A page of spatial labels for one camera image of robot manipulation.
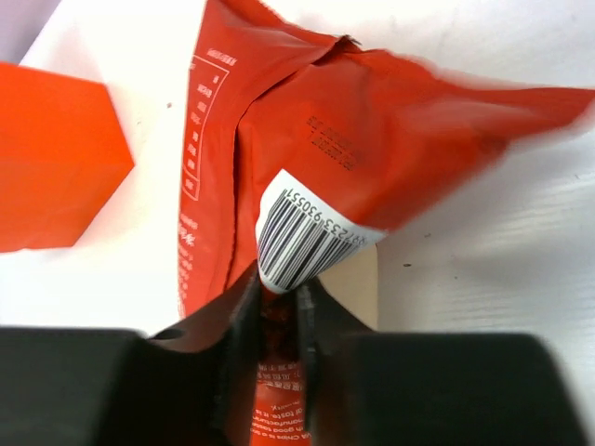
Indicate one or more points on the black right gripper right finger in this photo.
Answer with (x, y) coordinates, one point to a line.
(364, 387)

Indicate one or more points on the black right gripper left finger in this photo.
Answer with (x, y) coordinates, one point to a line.
(191, 384)

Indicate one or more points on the large red chips bag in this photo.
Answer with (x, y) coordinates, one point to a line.
(301, 149)

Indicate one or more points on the orange paper bag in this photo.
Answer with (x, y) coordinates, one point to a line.
(63, 155)

